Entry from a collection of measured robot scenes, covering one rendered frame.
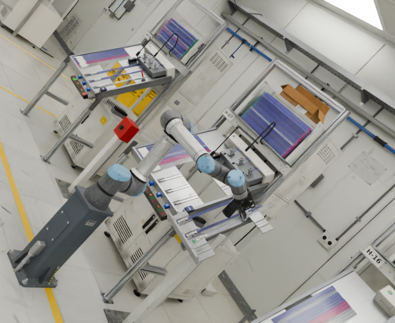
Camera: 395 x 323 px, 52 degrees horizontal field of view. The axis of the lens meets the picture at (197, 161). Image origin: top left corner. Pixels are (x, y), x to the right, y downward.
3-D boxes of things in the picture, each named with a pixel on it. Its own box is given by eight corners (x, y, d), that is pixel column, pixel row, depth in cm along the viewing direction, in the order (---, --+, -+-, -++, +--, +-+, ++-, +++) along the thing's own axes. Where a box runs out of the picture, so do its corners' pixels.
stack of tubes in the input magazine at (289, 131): (282, 157, 270) (311, 128, 266) (239, 116, 302) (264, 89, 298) (289, 164, 280) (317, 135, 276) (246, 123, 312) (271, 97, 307)
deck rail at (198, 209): (177, 222, 247) (178, 215, 243) (175, 219, 249) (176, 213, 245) (267, 190, 280) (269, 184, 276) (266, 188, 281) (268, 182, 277)
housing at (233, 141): (261, 191, 280) (266, 175, 271) (223, 149, 310) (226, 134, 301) (270, 188, 284) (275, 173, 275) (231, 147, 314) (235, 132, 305)
